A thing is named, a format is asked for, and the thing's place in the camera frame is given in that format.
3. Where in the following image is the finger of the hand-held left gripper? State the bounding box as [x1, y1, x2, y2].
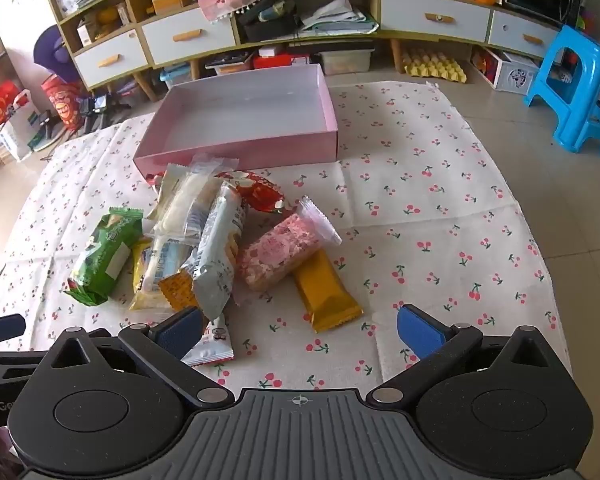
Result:
[0, 313, 27, 347]

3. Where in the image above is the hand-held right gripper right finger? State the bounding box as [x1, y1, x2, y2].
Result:
[370, 304, 566, 406]

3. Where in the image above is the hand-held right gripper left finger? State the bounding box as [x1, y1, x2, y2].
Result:
[40, 306, 236, 408]

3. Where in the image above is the white silver snack packet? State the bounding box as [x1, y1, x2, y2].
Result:
[182, 312, 235, 367]

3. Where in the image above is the white blue snack packet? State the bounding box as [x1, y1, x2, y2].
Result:
[140, 232, 193, 301]

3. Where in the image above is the silver blue-print snack packet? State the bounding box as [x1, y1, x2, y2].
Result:
[182, 182, 248, 321]

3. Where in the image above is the shiny gold snack packet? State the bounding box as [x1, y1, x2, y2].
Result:
[128, 237, 176, 311]

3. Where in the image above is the long yellow bar packet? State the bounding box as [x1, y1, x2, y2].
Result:
[292, 249, 365, 334]

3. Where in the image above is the green snack packet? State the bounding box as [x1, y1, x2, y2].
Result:
[62, 206, 145, 307]

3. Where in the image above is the clear white bar packet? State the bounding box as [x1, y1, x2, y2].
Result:
[147, 162, 216, 238]
[187, 154, 240, 198]

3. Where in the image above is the pink rice cracker packet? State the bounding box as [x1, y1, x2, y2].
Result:
[237, 196, 343, 292]

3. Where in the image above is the pink cardboard box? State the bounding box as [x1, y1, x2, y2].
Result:
[132, 64, 340, 181]

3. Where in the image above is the cherry print cloth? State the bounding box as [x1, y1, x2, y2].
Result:
[0, 80, 576, 396]

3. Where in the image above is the white shopping bag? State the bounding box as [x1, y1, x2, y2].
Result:
[0, 105, 56, 161]

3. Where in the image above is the red gift bag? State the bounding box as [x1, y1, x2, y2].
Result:
[0, 84, 31, 126]

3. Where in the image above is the small black screen device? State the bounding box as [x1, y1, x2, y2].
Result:
[77, 92, 131, 121]

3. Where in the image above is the blue lid storage bin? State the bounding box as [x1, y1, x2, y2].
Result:
[159, 65, 196, 93]

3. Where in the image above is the yellow egg tray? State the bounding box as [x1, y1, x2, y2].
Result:
[400, 49, 468, 82]

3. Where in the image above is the white printed box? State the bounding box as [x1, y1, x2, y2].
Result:
[472, 47, 541, 92]

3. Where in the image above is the clear storage bin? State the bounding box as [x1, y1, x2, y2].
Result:
[317, 50, 372, 76]

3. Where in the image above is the purple cap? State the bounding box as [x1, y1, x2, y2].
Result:
[32, 25, 83, 83]

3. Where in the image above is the red flat box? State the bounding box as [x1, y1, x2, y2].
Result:
[252, 44, 321, 72]

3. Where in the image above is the white cabinet drawer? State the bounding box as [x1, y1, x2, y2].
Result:
[487, 10, 561, 51]
[380, 0, 492, 38]
[141, 6, 238, 53]
[72, 30, 148, 88]

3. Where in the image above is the black bag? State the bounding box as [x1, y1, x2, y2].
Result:
[237, 0, 303, 43]

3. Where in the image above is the blue plastic stool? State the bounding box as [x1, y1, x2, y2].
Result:
[524, 24, 600, 158]

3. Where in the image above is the clear bin orange handle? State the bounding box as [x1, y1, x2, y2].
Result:
[205, 52, 256, 78]

